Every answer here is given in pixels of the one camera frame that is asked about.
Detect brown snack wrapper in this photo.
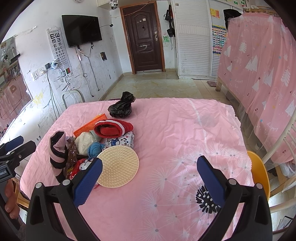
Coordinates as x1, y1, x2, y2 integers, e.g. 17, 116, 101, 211
63, 137, 78, 179

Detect white paper ball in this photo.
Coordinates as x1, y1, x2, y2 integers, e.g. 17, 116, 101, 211
75, 132, 96, 156

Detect red cartoon snack packet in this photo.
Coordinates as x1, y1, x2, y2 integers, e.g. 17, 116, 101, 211
69, 158, 94, 180

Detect orange cardboard box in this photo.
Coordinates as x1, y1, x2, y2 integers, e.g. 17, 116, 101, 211
73, 113, 107, 137

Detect blue yarn ball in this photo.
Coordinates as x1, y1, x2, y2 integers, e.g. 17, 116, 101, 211
87, 142, 105, 158

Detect red knitted sock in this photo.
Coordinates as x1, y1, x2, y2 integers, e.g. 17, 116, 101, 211
94, 119, 133, 138

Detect cream round silicone mat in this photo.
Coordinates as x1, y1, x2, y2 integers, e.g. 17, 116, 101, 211
97, 146, 139, 188

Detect black plastic bag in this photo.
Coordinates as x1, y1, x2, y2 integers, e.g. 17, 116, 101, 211
108, 91, 135, 118

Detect white blue cartoon pouch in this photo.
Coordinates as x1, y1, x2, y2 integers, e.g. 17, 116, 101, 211
104, 131, 134, 149

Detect person's left hand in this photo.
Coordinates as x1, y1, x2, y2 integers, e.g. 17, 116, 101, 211
4, 179, 20, 219

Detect yellow plastic chair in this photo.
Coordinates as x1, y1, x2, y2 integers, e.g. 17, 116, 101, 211
247, 151, 270, 200

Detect pink bed sheet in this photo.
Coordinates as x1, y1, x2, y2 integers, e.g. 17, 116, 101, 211
19, 97, 255, 241

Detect white slatted chair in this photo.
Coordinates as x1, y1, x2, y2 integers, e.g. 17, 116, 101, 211
260, 115, 296, 215

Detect eye chart poster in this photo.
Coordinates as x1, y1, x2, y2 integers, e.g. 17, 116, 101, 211
47, 27, 72, 76

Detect small doormat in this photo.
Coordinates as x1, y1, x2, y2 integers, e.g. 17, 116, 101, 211
207, 80, 217, 87

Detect pink tree pattern curtain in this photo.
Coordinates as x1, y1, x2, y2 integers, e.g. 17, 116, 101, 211
218, 13, 295, 150

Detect dark brown door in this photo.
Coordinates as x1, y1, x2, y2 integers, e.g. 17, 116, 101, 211
120, 1, 165, 74

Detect black hanging bags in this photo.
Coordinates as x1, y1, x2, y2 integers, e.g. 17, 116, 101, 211
164, 4, 176, 38

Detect white louvered wardrobe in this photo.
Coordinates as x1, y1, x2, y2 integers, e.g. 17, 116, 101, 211
171, 1, 212, 77

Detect wall mirror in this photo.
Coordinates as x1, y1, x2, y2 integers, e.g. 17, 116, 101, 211
0, 37, 32, 137

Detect white metal chair frame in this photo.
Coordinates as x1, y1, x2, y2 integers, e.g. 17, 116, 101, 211
61, 89, 85, 109

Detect black wall television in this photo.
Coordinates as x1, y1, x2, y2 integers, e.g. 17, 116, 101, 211
61, 15, 102, 48

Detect white security camera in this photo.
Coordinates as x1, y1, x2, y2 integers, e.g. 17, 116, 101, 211
109, 0, 118, 10

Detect colourful wall chart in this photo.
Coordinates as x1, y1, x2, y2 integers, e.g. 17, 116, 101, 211
212, 25, 227, 55

